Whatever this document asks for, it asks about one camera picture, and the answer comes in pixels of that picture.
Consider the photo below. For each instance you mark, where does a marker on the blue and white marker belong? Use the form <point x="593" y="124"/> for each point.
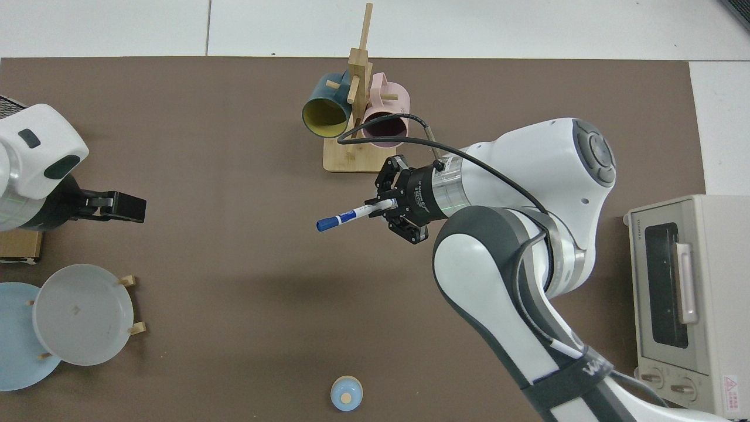
<point x="345" y="217"/>

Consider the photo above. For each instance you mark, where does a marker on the wooden cup stand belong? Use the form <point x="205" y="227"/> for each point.
<point x="357" y="159"/>

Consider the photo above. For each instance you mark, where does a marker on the pink cup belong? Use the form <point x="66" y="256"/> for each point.
<point x="384" y="126"/>

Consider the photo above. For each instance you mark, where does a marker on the wooden plate rack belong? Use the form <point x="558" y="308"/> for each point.
<point x="127" y="281"/>

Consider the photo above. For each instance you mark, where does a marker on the teal cup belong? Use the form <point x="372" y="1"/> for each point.
<point x="325" y="114"/>

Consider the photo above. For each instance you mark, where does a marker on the grey plate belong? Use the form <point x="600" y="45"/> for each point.
<point x="82" y="316"/>

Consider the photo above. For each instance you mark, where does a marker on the brown table cloth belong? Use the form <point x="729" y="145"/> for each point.
<point x="234" y="264"/>

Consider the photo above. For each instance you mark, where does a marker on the light blue plate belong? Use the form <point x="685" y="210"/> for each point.
<point x="17" y="340"/>

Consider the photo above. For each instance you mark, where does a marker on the small blue round bell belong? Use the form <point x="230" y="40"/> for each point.
<point x="346" y="393"/>

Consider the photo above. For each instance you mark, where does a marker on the pale toaster oven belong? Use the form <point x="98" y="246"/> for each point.
<point x="715" y="293"/>

